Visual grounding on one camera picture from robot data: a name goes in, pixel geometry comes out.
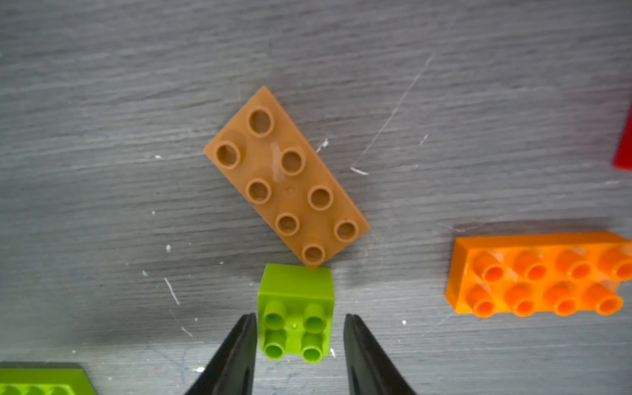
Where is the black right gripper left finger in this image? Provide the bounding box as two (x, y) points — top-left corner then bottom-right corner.
(185, 313), (258, 395)

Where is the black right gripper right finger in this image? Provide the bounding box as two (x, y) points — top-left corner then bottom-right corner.
(343, 314), (416, 394)

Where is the green square lego brick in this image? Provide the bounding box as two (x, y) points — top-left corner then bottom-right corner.
(258, 263), (335, 364)

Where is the large orange lego brick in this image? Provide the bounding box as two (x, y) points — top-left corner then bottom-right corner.
(445, 231), (631, 318)

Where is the green long lego brick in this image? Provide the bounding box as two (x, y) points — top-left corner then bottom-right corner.
(1, 362), (96, 395)

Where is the brown lego brick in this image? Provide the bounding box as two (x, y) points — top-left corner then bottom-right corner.
(204, 87), (370, 268)

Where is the red square lego brick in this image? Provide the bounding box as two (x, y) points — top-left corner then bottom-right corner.
(612, 108), (632, 171)

